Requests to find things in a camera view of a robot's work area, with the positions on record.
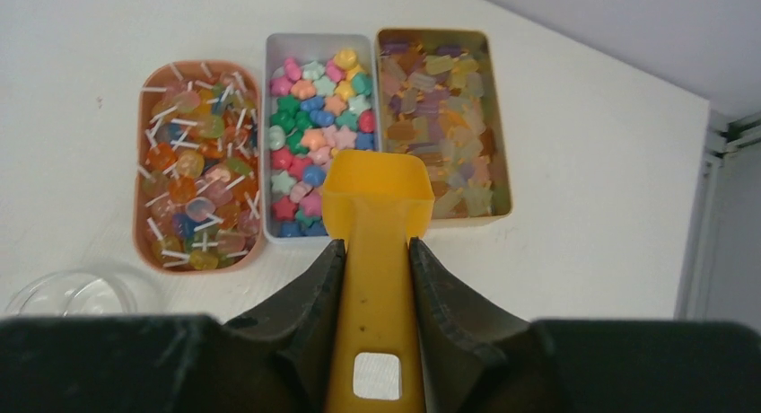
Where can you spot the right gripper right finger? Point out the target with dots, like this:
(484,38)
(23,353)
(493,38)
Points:
(461,332)

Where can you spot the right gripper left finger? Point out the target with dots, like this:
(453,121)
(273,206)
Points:
(279,359)

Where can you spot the yellow plastic scoop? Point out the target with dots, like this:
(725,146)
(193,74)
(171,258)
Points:
(375,203)

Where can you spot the clear plastic jar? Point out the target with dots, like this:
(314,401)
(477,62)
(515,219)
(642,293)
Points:
(73,292)

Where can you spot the orange tray of lollipops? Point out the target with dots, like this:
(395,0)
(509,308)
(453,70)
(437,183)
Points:
(198,204)

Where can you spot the white tray of star candies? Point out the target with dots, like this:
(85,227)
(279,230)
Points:
(320,99)

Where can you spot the gold tray of gummies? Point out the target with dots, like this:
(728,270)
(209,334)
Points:
(439,102)

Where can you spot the aluminium frame rail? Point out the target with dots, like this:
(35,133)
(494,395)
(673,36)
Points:
(720,279)

